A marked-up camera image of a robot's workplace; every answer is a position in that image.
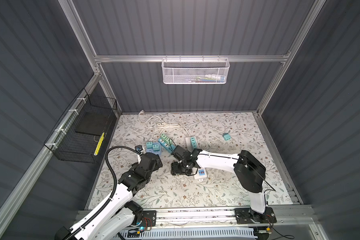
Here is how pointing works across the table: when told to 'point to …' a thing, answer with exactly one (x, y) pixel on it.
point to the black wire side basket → (77, 136)
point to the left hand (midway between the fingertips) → (151, 159)
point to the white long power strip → (202, 172)
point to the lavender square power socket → (150, 150)
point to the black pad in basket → (93, 123)
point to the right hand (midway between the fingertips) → (175, 174)
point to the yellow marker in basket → (99, 144)
